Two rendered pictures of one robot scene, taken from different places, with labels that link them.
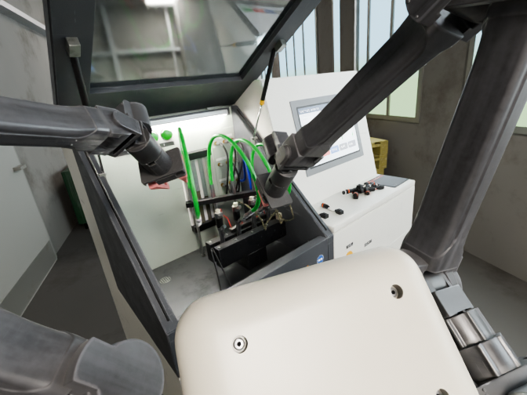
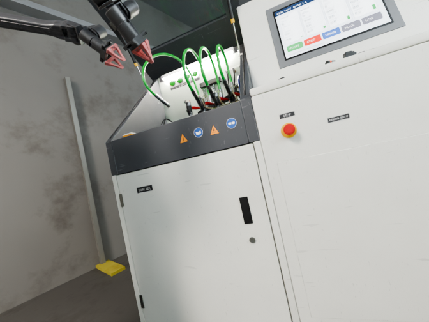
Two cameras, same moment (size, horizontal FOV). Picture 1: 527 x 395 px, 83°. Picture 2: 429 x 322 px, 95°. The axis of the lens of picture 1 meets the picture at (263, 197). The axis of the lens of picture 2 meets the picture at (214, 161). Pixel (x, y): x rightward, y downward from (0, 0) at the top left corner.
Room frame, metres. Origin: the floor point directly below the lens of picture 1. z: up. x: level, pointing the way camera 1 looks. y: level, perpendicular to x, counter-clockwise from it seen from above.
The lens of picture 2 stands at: (0.52, -0.76, 0.73)
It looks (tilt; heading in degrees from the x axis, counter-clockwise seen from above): 2 degrees up; 57
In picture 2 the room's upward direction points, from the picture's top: 12 degrees counter-clockwise
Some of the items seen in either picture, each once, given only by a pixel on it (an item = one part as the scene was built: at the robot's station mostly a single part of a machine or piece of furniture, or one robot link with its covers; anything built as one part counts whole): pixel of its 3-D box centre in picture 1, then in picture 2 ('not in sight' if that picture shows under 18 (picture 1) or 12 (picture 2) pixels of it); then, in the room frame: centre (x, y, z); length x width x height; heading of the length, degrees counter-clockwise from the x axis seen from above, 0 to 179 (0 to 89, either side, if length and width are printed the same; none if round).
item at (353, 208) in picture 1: (359, 197); (350, 70); (1.35, -0.47, 0.96); 0.70 x 0.22 x 0.03; 129
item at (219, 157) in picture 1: (227, 161); (236, 85); (1.38, 0.15, 1.20); 0.13 x 0.03 x 0.31; 129
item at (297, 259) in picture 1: (265, 291); (174, 142); (0.84, 0.03, 0.87); 0.62 x 0.04 x 0.16; 129
